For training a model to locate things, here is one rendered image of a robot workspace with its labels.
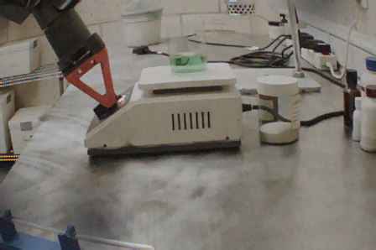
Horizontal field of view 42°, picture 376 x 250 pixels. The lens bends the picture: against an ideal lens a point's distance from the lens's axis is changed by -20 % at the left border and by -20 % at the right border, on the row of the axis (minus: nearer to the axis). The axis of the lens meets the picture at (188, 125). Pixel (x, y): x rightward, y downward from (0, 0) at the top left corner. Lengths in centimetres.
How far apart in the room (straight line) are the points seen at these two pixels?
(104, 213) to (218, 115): 23
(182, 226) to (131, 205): 8
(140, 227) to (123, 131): 22
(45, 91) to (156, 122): 257
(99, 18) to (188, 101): 246
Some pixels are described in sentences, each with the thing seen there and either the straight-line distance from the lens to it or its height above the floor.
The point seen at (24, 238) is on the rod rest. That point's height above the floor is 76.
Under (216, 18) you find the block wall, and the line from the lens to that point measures 313.
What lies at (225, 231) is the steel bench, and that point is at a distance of 51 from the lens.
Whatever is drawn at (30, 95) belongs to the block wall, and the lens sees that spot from 329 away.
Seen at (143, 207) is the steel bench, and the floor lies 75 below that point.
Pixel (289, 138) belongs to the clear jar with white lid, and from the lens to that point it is 74.
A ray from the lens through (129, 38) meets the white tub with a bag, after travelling 178.
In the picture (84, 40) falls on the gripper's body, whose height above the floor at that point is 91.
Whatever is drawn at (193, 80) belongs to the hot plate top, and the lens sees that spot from 71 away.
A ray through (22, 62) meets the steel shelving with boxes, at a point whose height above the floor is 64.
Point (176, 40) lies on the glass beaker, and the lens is 73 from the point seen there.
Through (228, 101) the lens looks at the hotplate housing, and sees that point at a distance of 71.
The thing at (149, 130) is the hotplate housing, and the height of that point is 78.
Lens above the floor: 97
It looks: 15 degrees down
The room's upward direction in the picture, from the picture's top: 4 degrees counter-clockwise
